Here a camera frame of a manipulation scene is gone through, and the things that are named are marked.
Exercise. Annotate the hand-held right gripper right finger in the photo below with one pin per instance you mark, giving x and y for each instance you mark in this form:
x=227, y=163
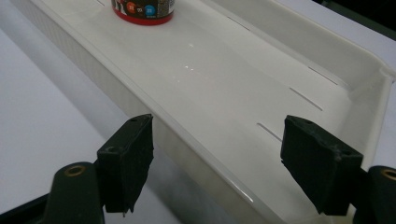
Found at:
x=320, y=168

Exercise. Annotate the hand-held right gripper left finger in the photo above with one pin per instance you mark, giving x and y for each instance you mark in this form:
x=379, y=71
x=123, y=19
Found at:
x=124, y=165

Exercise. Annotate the white plastic tray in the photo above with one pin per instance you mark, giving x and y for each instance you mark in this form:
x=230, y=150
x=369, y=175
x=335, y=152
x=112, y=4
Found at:
x=37, y=124
x=218, y=77

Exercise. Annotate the red round can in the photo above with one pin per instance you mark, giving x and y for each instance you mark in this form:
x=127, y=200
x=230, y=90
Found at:
x=143, y=12

